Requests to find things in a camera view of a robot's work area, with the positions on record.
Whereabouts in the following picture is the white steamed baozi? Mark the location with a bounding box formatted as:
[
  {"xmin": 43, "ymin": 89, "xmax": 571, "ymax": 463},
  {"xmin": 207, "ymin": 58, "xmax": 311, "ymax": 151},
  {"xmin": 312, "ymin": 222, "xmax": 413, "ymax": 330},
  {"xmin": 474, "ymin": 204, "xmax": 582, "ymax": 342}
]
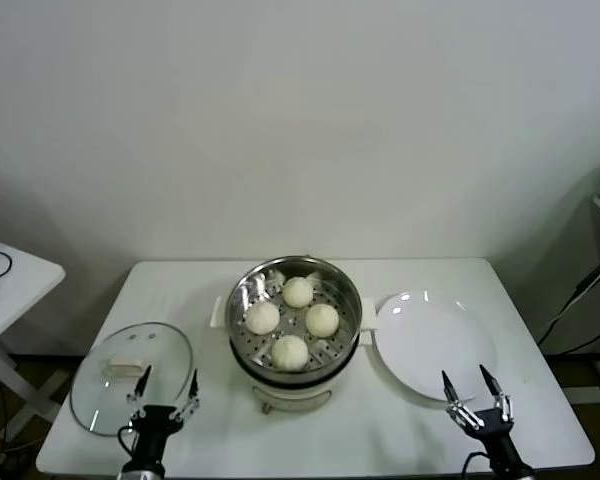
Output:
[
  {"xmin": 271, "ymin": 334, "xmax": 310, "ymax": 372},
  {"xmin": 244, "ymin": 302, "xmax": 281, "ymax": 335},
  {"xmin": 282, "ymin": 276, "xmax": 315, "ymax": 309},
  {"xmin": 304, "ymin": 303, "xmax": 341, "ymax": 339}
]

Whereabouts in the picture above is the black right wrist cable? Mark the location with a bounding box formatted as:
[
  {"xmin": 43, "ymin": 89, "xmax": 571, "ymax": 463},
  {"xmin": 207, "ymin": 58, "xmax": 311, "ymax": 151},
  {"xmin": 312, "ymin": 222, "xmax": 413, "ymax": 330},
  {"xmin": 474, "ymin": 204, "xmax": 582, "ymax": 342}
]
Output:
[{"xmin": 460, "ymin": 450, "xmax": 492, "ymax": 480}]

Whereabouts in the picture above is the white side table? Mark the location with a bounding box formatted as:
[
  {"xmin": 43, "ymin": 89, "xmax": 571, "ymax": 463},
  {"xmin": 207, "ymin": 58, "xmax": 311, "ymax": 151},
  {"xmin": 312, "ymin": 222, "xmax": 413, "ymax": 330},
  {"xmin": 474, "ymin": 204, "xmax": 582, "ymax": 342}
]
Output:
[{"xmin": 0, "ymin": 234, "xmax": 67, "ymax": 446}]

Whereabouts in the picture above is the white round plate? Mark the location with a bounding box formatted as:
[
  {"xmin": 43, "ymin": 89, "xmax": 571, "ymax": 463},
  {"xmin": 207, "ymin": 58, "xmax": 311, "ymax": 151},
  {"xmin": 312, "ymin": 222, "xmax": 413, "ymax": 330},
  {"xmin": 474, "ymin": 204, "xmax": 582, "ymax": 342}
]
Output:
[{"xmin": 373, "ymin": 290, "xmax": 499, "ymax": 402}]

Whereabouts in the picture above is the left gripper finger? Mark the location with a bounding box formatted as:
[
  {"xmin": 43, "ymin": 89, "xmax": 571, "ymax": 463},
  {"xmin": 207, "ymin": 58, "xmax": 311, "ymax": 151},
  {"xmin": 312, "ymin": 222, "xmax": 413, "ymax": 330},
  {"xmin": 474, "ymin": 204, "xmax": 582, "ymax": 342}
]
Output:
[
  {"xmin": 125, "ymin": 364, "xmax": 153, "ymax": 421},
  {"xmin": 171, "ymin": 368, "xmax": 201, "ymax": 421}
]

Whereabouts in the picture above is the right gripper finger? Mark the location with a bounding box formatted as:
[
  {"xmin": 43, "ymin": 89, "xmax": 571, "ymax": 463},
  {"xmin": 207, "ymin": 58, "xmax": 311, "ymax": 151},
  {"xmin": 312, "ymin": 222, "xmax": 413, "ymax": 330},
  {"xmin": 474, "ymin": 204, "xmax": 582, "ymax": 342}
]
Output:
[
  {"xmin": 479, "ymin": 363, "xmax": 513, "ymax": 422},
  {"xmin": 441, "ymin": 370, "xmax": 482, "ymax": 431}
]

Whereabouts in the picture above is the stainless steel steamer basket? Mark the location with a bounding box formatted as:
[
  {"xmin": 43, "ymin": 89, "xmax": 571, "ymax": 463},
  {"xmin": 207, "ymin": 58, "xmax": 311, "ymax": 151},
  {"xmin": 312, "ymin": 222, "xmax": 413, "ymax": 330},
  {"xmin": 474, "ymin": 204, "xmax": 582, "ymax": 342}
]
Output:
[{"xmin": 224, "ymin": 255, "xmax": 365, "ymax": 384}]

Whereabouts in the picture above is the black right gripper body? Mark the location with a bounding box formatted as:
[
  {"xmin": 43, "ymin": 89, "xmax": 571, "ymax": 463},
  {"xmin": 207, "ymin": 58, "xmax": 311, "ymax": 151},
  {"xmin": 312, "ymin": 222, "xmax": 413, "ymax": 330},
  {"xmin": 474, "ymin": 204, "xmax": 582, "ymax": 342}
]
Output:
[{"xmin": 466, "ymin": 406, "xmax": 525, "ymax": 465}]

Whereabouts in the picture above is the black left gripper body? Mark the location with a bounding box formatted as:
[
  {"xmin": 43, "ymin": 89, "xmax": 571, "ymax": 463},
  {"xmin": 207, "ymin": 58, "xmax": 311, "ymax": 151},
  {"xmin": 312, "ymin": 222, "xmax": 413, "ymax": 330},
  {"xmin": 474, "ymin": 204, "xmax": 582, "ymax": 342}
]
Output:
[{"xmin": 128, "ymin": 404, "xmax": 183, "ymax": 462}]

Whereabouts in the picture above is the black power cable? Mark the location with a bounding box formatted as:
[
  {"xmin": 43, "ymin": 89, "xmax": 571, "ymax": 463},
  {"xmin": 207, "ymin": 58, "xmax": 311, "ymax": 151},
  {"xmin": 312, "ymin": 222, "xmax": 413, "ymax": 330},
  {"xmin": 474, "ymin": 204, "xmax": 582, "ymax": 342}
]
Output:
[{"xmin": 537, "ymin": 257, "xmax": 600, "ymax": 351}]

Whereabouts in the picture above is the glass pot lid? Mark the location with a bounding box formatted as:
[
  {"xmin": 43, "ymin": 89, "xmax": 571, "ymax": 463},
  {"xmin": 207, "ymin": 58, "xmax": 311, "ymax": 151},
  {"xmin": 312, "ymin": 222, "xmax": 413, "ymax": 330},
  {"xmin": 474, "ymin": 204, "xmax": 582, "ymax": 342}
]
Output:
[{"xmin": 69, "ymin": 321, "xmax": 195, "ymax": 438}]

